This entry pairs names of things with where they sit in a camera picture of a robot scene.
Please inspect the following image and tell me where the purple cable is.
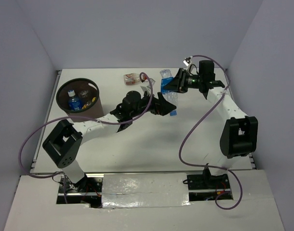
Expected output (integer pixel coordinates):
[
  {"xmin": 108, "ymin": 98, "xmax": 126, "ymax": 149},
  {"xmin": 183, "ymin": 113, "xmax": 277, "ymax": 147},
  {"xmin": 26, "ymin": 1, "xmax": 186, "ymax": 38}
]
[
  {"xmin": 18, "ymin": 72, "xmax": 157, "ymax": 204},
  {"xmin": 179, "ymin": 54, "xmax": 243, "ymax": 211}
]

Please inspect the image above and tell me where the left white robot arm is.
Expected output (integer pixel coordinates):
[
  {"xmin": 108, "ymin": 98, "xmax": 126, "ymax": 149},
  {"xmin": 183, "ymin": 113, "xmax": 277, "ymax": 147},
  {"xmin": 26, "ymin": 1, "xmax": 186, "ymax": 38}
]
[{"xmin": 42, "ymin": 91, "xmax": 176, "ymax": 192}]

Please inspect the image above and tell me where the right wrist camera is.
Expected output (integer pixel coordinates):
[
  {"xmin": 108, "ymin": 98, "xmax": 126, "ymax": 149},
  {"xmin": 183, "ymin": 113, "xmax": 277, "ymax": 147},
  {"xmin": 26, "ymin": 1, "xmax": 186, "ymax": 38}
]
[{"xmin": 183, "ymin": 56, "xmax": 193, "ymax": 68}]

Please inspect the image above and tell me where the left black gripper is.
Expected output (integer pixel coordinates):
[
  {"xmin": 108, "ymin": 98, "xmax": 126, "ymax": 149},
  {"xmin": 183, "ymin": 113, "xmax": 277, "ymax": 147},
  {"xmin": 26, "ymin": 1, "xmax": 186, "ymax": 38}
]
[{"xmin": 130, "ymin": 90, "xmax": 176, "ymax": 118}]

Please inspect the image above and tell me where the red cap plastic bottle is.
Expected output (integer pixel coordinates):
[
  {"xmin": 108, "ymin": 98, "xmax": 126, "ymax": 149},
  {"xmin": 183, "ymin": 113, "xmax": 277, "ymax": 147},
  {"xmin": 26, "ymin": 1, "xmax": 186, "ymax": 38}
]
[{"xmin": 123, "ymin": 73, "xmax": 146, "ymax": 86}]

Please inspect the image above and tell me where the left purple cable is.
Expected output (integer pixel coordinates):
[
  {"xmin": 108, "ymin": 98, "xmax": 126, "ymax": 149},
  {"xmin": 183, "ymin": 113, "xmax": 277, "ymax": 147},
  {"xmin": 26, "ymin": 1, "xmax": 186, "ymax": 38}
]
[{"xmin": 18, "ymin": 72, "xmax": 157, "ymax": 204}]

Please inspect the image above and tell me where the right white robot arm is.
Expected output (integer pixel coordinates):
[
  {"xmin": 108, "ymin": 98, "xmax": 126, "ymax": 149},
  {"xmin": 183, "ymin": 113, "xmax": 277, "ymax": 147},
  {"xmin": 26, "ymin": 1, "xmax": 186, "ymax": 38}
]
[{"xmin": 162, "ymin": 55, "xmax": 258, "ymax": 188}]

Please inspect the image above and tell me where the dark brown round bin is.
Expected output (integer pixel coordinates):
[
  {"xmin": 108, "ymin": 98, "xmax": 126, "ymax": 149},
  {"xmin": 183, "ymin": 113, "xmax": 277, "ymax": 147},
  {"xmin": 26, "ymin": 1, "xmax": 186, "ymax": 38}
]
[{"xmin": 56, "ymin": 78, "xmax": 104, "ymax": 122}]

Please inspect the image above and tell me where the blue label bottle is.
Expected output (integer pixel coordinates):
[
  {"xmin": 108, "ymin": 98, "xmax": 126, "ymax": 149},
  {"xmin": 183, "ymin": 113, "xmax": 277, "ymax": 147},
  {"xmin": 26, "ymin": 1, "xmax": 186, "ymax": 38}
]
[
  {"xmin": 79, "ymin": 90, "xmax": 93, "ymax": 102},
  {"xmin": 67, "ymin": 90, "xmax": 83, "ymax": 111},
  {"xmin": 160, "ymin": 69, "xmax": 178, "ymax": 106}
]

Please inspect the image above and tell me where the silver foil sheet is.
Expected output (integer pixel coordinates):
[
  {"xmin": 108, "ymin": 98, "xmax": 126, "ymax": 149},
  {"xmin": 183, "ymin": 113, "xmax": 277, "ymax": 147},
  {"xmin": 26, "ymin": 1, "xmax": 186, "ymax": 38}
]
[{"xmin": 101, "ymin": 173, "xmax": 190, "ymax": 208}]

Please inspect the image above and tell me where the yellow cap orange bottle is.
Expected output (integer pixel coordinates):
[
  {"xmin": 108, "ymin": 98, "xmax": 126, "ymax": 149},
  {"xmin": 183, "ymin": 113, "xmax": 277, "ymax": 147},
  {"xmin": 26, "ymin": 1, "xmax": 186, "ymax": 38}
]
[{"xmin": 82, "ymin": 97, "xmax": 96, "ymax": 109}]

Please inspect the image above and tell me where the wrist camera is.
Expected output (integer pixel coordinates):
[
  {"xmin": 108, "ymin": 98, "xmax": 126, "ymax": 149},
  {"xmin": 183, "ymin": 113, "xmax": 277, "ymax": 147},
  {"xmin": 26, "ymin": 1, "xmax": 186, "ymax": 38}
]
[
  {"xmin": 140, "ymin": 85, "xmax": 151, "ymax": 96},
  {"xmin": 183, "ymin": 56, "xmax": 193, "ymax": 68}
]

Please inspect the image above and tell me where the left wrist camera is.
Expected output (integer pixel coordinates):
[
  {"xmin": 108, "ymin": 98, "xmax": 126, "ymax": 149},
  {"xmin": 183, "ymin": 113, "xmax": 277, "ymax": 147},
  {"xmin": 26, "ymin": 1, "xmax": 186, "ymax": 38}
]
[{"xmin": 140, "ymin": 85, "xmax": 151, "ymax": 96}]

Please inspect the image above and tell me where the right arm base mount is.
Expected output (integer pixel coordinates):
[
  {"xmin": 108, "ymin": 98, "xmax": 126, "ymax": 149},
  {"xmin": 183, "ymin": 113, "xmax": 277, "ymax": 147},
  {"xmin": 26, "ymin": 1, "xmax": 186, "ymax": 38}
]
[{"xmin": 183, "ymin": 173, "xmax": 233, "ymax": 202}]

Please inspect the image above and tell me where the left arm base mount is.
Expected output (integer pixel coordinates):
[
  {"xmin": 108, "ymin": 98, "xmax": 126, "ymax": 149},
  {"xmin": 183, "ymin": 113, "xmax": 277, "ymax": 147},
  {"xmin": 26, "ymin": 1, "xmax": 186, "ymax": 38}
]
[{"xmin": 53, "ymin": 176, "xmax": 103, "ymax": 208}]

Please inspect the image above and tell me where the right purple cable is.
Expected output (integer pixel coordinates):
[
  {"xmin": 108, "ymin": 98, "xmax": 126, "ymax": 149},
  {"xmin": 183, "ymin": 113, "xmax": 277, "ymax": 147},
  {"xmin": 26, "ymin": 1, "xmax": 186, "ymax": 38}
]
[{"xmin": 179, "ymin": 54, "xmax": 243, "ymax": 211}]

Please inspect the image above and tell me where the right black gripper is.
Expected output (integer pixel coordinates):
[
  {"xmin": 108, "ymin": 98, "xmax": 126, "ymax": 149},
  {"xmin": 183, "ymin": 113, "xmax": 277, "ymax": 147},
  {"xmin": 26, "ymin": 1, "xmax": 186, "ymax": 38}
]
[{"xmin": 163, "ymin": 68, "xmax": 203, "ymax": 93}]

